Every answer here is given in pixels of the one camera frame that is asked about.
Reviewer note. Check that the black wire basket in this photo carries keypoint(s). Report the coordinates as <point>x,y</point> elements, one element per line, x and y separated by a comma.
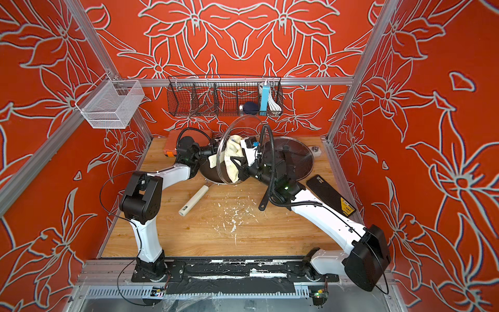
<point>218,95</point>

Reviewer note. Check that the glass pot lid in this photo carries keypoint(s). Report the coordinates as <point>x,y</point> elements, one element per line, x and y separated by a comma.
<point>292,158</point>

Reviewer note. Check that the clear plastic basket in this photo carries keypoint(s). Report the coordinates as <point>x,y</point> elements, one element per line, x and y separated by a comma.
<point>112,104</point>

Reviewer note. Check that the black plate with warning label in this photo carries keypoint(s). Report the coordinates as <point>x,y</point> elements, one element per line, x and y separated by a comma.
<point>330,196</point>

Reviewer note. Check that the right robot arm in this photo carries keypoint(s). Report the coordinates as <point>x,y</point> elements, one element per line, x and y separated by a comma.
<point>365,256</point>

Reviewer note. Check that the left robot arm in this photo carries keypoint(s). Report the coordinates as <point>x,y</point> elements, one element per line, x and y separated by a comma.
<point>142,198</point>

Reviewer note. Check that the orange tool case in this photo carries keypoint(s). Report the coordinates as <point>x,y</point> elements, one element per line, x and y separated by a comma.
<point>171,141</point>

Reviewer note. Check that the pan with white-handled lid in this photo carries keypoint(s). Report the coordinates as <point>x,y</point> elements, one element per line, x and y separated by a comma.
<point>214,170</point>

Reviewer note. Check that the yellow cloth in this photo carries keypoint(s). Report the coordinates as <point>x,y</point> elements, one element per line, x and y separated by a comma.
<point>232,154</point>

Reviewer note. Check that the black frying pan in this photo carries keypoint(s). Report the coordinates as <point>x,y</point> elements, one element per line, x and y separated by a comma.
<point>281,192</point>

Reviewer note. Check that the light blue white brush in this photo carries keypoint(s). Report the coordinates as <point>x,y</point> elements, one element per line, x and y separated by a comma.
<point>267,103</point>

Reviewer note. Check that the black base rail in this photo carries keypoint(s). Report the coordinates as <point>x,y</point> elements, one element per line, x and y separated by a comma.
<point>236,275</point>

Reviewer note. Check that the glass lid with white handle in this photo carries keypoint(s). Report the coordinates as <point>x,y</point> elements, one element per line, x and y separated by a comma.
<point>249,127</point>

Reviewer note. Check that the blue round object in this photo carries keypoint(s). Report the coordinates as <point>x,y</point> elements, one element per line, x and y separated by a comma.
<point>251,108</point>

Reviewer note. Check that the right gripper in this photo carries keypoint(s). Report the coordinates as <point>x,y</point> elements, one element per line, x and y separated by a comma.
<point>245,169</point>

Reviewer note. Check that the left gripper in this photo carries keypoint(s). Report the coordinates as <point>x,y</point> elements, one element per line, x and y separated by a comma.
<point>212,149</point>

